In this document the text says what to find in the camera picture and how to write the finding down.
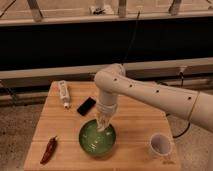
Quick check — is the black hanging cable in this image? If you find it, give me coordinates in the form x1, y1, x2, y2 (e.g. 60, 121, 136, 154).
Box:
120, 9, 141, 66

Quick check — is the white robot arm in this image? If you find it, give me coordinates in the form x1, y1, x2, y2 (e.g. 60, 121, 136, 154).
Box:
94, 64, 213, 133

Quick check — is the green ceramic bowl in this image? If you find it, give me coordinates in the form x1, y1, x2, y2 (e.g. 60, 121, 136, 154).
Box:
79, 119, 116, 157

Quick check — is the white paper cup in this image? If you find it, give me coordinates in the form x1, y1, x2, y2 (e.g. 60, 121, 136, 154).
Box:
148, 133, 172, 158

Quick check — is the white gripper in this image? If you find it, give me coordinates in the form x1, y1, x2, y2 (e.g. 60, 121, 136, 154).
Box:
96, 102, 117, 131

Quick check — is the black cable on floor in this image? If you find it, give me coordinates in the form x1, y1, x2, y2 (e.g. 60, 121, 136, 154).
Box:
156, 71, 201, 139

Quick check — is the black rectangular phone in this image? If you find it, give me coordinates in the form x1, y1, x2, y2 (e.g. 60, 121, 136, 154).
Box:
77, 97, 96, 116

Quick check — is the white tube with cap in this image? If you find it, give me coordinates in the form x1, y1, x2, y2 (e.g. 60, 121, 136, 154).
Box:
58, 80, 70, 109

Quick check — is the dried red chili pepper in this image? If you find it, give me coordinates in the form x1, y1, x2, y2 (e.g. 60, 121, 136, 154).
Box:
40, 137, 57, 164

